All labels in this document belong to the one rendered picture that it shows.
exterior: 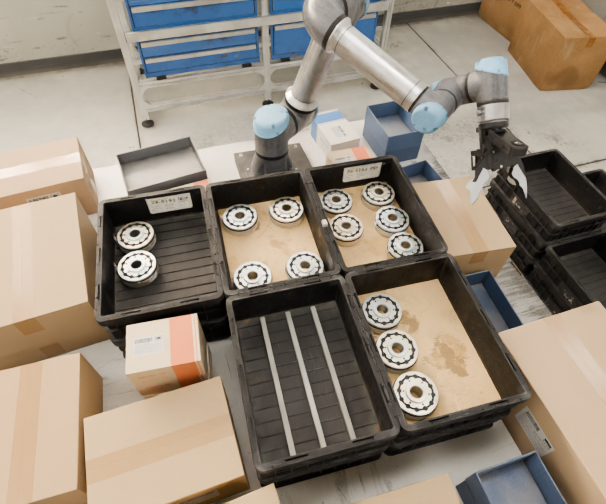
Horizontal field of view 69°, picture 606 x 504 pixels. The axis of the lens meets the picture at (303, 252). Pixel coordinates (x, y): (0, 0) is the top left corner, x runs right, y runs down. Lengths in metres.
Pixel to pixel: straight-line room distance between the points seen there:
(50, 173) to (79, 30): 2.34
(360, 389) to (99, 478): 0.58
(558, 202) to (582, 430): 1.25
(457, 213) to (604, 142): 2.31
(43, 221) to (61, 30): 2.60
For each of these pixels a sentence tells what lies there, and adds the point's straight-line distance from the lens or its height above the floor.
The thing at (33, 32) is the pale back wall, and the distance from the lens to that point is 3.92.
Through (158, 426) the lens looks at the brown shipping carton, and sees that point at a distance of 1.06.
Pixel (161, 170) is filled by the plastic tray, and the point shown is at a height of 0.75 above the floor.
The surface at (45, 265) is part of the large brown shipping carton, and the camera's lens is 1.32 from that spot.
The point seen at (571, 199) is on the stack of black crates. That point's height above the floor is 0.49.
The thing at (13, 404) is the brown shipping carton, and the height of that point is 0.86.
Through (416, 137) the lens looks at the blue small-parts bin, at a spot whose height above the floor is 0.81.
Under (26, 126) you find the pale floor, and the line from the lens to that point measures 3.51.
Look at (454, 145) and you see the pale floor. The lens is 3.13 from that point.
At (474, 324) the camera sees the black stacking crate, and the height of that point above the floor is 0.88.
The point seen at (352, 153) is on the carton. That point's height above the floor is 0.78.
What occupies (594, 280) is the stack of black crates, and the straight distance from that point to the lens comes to 2.15.
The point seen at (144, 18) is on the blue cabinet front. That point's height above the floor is 0.67.
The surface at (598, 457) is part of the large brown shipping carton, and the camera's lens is 1.15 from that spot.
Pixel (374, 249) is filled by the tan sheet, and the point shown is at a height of 0.83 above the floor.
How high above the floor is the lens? 1.84
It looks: 53 degrees down
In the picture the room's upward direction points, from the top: 2 degrees clockwise
